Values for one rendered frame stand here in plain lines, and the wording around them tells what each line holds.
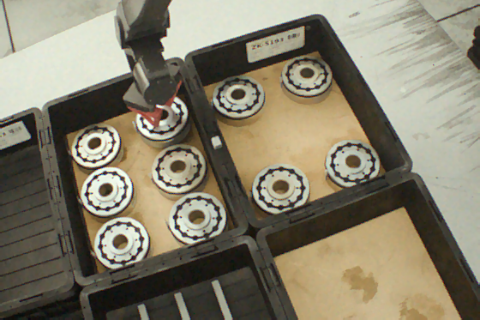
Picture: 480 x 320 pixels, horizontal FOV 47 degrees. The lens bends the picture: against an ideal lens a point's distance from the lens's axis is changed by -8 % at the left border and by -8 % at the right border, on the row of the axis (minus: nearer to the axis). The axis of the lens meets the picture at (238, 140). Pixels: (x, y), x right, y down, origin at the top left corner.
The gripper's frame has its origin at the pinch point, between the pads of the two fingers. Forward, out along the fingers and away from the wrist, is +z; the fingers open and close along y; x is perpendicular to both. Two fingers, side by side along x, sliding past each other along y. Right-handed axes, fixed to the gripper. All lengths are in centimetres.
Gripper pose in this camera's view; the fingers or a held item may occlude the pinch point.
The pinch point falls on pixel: (160, 113)
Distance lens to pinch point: 113.1
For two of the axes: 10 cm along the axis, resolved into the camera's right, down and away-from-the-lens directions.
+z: 0.9, 5.6, 8.2
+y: 4.3, -7.7, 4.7
